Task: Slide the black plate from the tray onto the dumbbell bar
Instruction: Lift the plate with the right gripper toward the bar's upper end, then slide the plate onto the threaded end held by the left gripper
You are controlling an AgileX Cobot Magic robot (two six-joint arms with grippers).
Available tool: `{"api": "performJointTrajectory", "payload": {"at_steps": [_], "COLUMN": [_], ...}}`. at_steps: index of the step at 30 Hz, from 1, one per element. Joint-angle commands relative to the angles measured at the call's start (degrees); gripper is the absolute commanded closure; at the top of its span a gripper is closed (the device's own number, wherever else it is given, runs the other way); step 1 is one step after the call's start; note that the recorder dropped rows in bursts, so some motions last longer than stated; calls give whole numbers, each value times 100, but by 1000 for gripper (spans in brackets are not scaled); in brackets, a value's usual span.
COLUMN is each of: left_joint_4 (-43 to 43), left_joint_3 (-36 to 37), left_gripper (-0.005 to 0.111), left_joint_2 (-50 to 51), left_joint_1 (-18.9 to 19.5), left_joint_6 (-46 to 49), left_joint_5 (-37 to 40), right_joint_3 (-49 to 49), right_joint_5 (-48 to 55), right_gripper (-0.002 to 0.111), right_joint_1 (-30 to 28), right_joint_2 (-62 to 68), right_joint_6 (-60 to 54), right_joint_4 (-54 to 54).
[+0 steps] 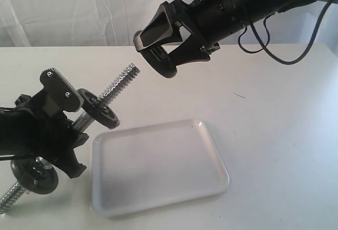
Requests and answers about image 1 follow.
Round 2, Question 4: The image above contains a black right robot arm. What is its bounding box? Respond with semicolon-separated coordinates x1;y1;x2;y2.
134;0;337;77

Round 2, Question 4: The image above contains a black weight plate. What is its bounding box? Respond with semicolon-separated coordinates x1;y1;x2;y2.
140;46;177;79

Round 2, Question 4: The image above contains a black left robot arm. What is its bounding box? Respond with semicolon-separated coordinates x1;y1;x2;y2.
1;94;89;178

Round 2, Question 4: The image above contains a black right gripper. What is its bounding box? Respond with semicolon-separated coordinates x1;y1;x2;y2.
133;0;247;68

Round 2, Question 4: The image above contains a white rectangular tray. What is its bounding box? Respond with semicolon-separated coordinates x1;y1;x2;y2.
90;119;230;217

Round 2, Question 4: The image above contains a white backdrop curtain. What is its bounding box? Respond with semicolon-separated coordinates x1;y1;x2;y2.
1;0;337;53

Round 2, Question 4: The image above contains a chrome threaded dumbbell bar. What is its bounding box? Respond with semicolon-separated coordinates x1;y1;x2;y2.
1;64;139;214

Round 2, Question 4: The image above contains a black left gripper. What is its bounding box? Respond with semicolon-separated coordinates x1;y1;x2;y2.
15;92;89;179

